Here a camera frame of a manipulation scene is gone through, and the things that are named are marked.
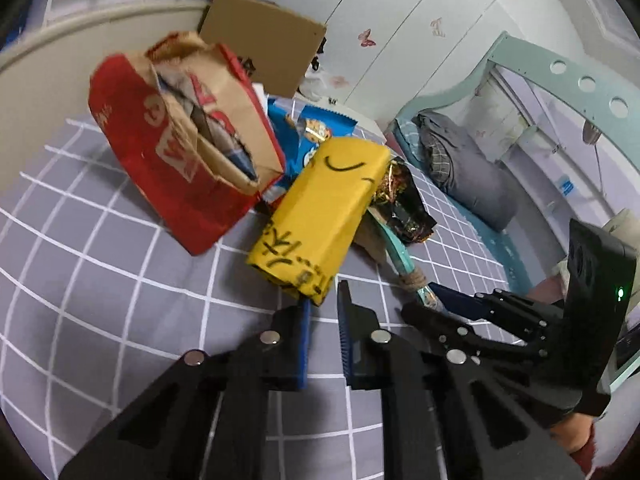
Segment teal bunk bed frame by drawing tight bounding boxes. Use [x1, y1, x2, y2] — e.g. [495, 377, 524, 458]
[385, 30, 640, 292]

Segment yellow box with black scribbles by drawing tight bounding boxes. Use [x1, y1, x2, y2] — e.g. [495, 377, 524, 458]
[245, 137, 392, 307]

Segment blue snack packet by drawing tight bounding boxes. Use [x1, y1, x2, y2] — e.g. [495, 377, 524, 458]
[260, 97, 358, 207]

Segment grey duvet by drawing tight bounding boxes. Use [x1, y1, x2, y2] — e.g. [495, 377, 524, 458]
[412, 111, 519, 234]

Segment red brown paper bag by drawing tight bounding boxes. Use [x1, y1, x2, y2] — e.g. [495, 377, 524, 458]
[88, 31, 287, 257]

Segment blue checked pillow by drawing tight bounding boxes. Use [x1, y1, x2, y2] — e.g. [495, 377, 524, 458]
[394, 116, 427, 162]

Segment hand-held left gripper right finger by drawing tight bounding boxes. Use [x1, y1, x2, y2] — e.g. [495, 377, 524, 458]
[336, 280, 586, 480]

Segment large cardboard box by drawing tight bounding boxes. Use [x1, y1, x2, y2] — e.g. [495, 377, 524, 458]
[199, 0, 328, 99]

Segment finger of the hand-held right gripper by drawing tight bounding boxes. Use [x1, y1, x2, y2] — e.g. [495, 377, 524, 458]
[400, 301, 551, 363]
[429, 281, 567, 348]

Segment teal stick with twine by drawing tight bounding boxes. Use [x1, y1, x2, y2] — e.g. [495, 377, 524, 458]
[367, 207, 444, 312]

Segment grey checked tablecloth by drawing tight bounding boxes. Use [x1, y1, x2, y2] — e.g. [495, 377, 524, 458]
[0, 117, 512, 480]

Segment teal candy print bed sheet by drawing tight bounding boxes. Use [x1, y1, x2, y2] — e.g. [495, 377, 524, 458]
[470, 209, 532, 292]

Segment black gold snack wrapper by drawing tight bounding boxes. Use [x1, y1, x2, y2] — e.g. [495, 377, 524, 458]
[370, 156, 437, 245]

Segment person's right forearm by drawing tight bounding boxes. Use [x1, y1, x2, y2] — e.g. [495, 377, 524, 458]
[547, 412, 608, 467]

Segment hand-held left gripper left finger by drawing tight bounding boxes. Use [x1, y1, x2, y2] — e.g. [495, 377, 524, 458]
[59, 300, 311, 480]

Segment white butterfly wardrobe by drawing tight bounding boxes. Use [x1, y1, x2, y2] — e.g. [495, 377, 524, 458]
[280, 0, 512, 127]

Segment white plastic bag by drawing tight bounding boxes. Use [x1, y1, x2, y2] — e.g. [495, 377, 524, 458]
[299, 66, 334, 102]

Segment lilac wall shelves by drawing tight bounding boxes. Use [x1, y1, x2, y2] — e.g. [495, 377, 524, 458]
[475, 74, 640, 242]

